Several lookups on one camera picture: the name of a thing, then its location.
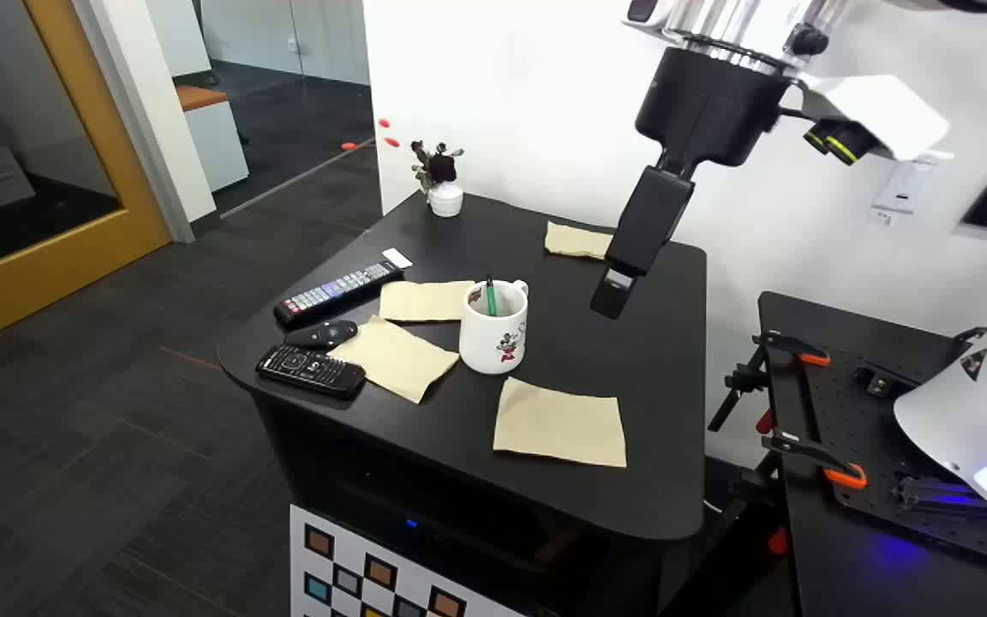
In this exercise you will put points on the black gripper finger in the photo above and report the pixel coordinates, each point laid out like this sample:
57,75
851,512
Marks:
650,224

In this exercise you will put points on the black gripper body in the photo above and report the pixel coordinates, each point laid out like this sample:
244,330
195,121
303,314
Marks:
704,106

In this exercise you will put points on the green pen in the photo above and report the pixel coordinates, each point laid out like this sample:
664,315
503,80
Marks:
492,298

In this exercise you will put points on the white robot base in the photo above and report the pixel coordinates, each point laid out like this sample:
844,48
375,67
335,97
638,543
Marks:
961,423

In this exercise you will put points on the white printed mug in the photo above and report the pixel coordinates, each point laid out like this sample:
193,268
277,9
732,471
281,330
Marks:
495,345

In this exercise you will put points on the beige paper napkin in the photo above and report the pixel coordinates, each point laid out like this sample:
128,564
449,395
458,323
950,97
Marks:
426,303
395,361
561,423
575,241

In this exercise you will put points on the small white round vase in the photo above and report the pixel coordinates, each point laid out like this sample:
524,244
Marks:
444,202

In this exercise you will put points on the small white card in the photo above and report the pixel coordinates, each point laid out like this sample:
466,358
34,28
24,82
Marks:
395,259

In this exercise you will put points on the long remote with coloured buttons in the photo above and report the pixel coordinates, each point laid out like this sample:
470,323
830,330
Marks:
339,294

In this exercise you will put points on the small black oval remote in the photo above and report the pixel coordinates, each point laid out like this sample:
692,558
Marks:
324,332

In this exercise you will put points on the black remote control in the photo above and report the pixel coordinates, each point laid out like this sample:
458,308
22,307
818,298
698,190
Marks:
310,370

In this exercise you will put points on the black perforated robot table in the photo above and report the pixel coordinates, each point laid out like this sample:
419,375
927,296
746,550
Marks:
846,550

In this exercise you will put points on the black square table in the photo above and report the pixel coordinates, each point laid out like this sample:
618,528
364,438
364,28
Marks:
324,457

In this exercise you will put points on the white cabinet with wood top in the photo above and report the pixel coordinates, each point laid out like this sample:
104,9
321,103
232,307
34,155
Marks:
214,137

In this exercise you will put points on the colour checker calibration board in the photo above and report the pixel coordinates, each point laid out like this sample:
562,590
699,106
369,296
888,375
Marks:
339,570

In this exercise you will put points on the yellow wooden framed glass door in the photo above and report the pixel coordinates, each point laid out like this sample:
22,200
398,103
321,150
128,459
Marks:
59,259

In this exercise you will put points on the white wall plate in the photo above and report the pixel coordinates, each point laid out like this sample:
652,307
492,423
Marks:
903,190

